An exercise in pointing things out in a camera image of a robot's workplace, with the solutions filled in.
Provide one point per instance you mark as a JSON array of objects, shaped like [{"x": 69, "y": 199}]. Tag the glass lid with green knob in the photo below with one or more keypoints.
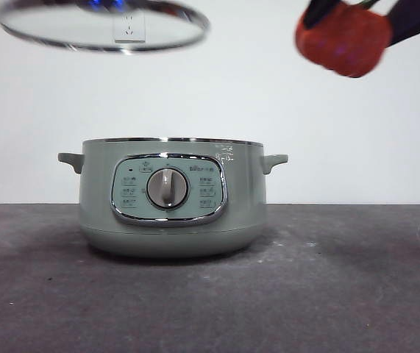
[{"x": 66, "y": 35}]

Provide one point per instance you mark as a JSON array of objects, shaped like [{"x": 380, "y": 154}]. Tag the white wall socket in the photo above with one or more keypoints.
[{"x": 130, "y": 31}]

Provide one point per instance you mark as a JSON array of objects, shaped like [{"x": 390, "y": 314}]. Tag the pale green electric cooking pot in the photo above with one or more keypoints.
[{"x": 95, "y": 198}]

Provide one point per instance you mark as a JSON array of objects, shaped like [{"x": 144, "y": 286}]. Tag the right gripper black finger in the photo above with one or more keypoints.
[
  {"x": 415, "y": 18},
  {"x": 318, "y": 11}
]

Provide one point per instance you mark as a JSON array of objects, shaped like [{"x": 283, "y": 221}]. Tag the orange toy pumpkin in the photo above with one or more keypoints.
[{"x": 342, "y": 44}]

